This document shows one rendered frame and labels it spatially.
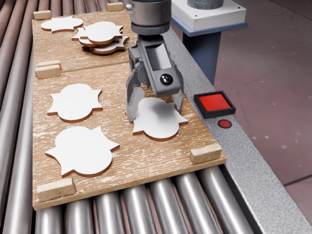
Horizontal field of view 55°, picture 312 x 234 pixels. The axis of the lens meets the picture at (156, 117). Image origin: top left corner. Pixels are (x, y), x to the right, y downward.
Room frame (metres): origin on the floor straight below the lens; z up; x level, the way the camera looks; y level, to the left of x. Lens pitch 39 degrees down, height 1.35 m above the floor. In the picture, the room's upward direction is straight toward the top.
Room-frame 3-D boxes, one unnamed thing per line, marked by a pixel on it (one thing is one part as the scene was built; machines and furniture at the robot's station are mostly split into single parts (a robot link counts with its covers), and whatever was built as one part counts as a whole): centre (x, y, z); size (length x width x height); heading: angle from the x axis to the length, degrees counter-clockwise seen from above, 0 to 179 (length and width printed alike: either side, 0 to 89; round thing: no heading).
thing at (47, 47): (0.93, 0.22, 0.93); 0.41 x 0.35 x 0.02; 19
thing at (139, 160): (0.53, 0.09, 0.93); 0.41 x 0.35 x 0.02; 17
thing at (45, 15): (1.08, 0.41, 0.95); 0.06 x 0.02 x 0.03; 109
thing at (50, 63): (0.71, 0.28, 0.95); 0.06 x 0.02 x 0.03; 109
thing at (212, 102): (0.58, -0.14, 0.92); 0.06 x 0.06 x 0.01; 14
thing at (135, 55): (0.54, 0.01, 1.08); 0.09 x 0.08 x 0.12; 18
